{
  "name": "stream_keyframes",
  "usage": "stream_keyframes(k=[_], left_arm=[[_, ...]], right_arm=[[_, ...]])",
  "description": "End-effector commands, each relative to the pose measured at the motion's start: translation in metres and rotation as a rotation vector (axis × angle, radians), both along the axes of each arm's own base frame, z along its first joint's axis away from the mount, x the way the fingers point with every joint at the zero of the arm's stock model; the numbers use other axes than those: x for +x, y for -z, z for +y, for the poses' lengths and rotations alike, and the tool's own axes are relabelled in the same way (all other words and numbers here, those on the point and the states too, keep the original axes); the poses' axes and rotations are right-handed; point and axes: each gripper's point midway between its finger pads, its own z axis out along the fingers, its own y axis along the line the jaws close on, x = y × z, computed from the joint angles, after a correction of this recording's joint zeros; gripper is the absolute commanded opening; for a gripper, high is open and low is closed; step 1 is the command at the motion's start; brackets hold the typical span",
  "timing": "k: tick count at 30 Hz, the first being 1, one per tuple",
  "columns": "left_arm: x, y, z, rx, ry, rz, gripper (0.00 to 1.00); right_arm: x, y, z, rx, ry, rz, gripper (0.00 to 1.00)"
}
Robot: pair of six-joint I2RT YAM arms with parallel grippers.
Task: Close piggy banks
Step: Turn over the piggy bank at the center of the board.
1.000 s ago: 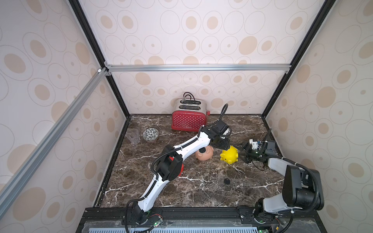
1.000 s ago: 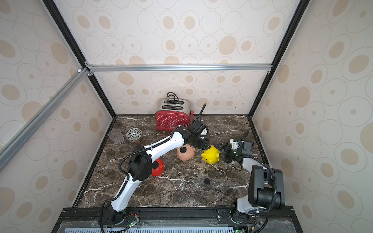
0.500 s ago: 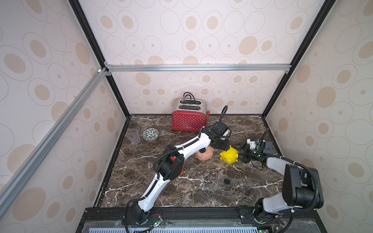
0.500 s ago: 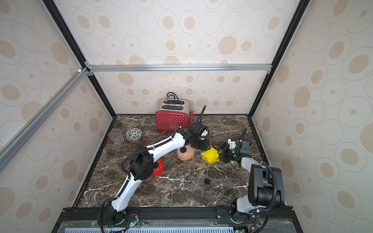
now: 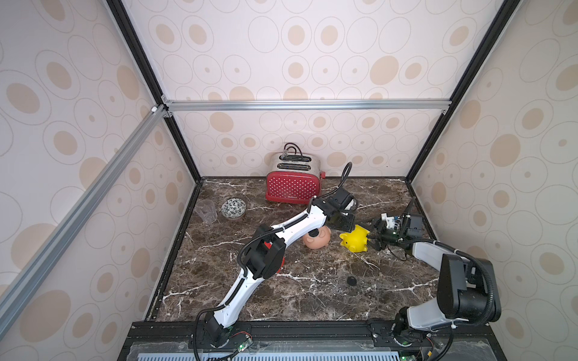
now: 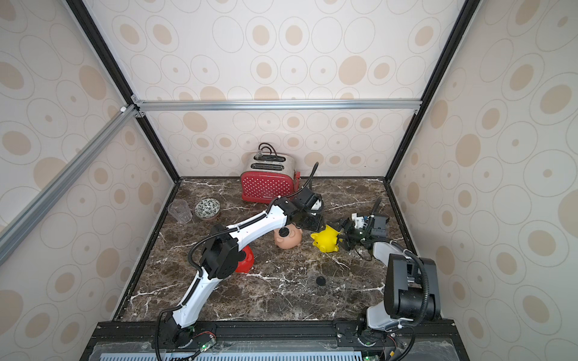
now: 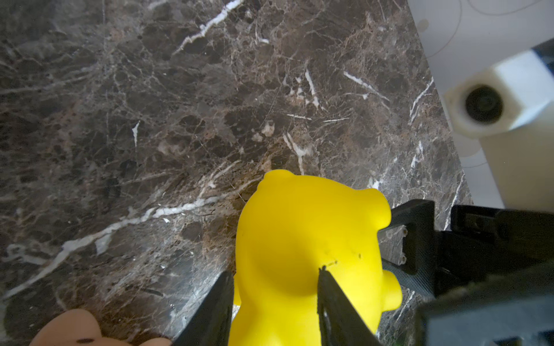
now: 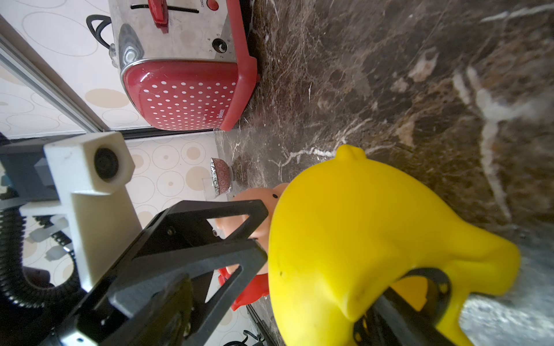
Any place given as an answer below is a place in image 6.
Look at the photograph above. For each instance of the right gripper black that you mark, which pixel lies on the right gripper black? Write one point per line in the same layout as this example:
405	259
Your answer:
351	235

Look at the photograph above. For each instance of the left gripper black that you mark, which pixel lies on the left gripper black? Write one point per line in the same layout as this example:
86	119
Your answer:
318	225

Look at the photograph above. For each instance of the yellow piggy bank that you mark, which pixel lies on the yellow piggy bank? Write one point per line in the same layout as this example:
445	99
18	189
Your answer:
327	240

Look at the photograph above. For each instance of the black plug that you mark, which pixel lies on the black plug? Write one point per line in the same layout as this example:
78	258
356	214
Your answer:
284	232
321	281

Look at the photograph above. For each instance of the pink piggy bank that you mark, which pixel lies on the pink piggy bank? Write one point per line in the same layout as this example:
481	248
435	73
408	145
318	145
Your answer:
293	240

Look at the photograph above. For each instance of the red piggy bank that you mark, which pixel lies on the red piggy bank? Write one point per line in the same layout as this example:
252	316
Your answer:
245	259

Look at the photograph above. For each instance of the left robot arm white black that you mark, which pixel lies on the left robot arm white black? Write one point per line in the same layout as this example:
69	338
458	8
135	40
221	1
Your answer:
218	255

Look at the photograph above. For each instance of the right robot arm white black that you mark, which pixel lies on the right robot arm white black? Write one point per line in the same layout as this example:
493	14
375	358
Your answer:
411	294

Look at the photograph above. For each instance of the red polka dot toaster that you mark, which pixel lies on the red polka dot toaster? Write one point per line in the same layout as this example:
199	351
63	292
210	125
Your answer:
268	176

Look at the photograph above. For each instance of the patterned ceramic bowl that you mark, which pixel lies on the patterned ceramic bowl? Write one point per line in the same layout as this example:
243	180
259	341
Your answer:
207	209

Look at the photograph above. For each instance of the clear plastic cup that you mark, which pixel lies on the clear plastic cup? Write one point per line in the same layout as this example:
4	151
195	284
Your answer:
180	210

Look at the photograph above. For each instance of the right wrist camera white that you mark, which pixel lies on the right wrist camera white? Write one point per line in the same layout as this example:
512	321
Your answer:
359	222

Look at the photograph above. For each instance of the aluminium rail back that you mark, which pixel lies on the aluminium rail back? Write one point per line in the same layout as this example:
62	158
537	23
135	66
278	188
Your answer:
281	105

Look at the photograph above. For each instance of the aluminium rail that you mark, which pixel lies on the aluminium rail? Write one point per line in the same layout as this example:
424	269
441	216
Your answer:
25	222
281	105

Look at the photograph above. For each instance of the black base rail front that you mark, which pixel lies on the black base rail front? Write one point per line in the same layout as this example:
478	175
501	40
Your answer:
269	340

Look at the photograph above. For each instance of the aluminium rail left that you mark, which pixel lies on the aluminium rail left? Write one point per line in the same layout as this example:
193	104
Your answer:
25	222

